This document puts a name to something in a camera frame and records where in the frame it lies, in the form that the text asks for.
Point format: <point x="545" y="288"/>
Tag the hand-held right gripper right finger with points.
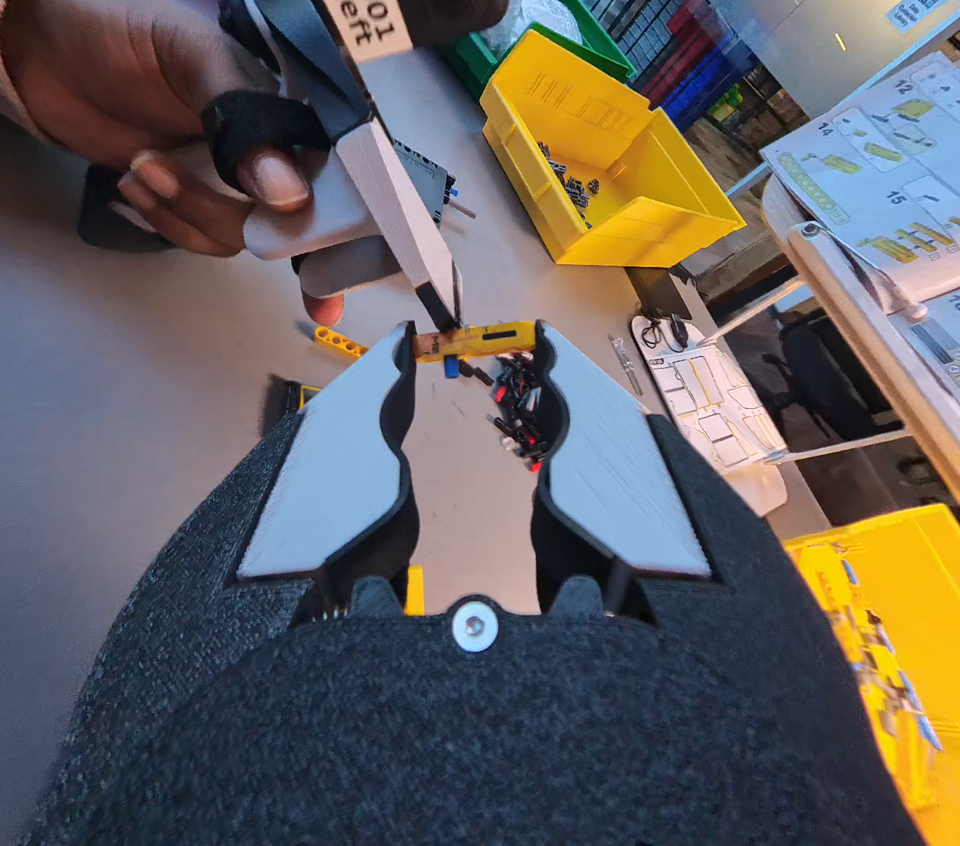
<point x="622" y="486"/>

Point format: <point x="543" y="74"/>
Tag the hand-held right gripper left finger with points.
<point x="330" y="486"/>

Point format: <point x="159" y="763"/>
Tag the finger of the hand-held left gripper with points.
<point x="397" y="208"/>

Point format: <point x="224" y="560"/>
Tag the long yellow holed beam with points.
<point x="480" y="340"/>

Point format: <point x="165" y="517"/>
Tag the yellow storage bin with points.
<point x="900" y="598"/>
<point x="637" y="201"/>

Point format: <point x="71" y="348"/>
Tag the grey desk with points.
<point x="150" y="373"/>

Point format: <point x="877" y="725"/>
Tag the person's left hand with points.
<point x="112" y="51"/>

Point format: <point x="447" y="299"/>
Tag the clear plastic bag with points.
<point x="536" y="6"/>

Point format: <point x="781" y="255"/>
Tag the sticker sheet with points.
<point x="712" y="411"/>

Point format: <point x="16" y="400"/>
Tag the pile of small building pins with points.
<point x="521" y="403"/>

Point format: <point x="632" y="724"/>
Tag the green storage bin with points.
<point x="570" y="47"/>

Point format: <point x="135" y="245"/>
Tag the short yellow holed beam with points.
<point x="339" y="341"/>

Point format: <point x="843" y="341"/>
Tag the heap of small black pieces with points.
<point x="574" y="178"/>

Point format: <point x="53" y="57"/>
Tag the black flat pad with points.
<point x="660" y="291"/>

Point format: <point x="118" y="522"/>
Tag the stack of storage drawers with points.
<point x="660" y="28"/>

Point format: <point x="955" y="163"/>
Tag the instruction booklet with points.
<point x="877" y="178"/>

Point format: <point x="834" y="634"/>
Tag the wall notice sheet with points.
<point x="922" y="2"/>

